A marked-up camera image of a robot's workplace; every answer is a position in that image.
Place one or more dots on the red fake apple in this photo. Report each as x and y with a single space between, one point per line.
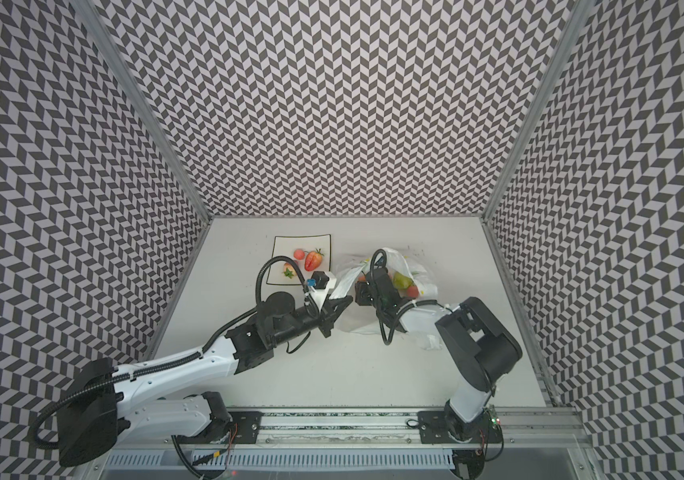
413 292

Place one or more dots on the aluminium corner post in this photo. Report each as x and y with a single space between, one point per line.
576 23
115 61

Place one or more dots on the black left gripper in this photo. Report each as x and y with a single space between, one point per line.
328 314

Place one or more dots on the white square plate black rim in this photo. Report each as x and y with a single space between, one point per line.
284 246

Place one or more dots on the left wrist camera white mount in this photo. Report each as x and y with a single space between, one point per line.
320 285

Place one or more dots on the aluminium corner post right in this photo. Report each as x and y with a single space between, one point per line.
576 23

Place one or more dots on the green fake pear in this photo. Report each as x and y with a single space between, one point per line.
401 281

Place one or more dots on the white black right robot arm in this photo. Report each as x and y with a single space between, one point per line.
481 347

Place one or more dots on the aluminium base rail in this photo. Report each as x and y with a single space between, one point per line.
513 427

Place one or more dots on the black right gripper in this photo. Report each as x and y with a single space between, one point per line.
372 291

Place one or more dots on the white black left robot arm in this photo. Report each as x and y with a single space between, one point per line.
106 404

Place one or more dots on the white plastic bag lemon print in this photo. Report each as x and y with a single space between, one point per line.
402 293

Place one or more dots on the aluminium corner post left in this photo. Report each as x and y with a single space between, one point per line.
115 61

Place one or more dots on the large red fake strawberry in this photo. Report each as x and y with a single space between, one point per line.
289 272

